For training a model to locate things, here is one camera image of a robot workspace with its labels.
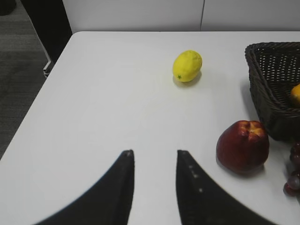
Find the black cabinet with metal rail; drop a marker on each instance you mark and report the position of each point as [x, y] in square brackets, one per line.
[50, 21]

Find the dark woven wicker basket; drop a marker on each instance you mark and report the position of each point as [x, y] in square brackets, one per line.
[274, 69]

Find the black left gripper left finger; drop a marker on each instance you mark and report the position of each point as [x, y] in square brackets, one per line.
[107, 202]

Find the purple red grape bunch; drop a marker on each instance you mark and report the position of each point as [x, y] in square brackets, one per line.
[292, 186]

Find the yellow lemon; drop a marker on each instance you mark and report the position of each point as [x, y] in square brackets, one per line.
[187, 66]

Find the orange yellow mango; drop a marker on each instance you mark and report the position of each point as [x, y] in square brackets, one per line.
[295, 95]

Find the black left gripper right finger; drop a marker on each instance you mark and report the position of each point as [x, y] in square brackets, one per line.
[201, 201]

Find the dark red apple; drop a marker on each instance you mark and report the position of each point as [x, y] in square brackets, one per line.
[243, 147]

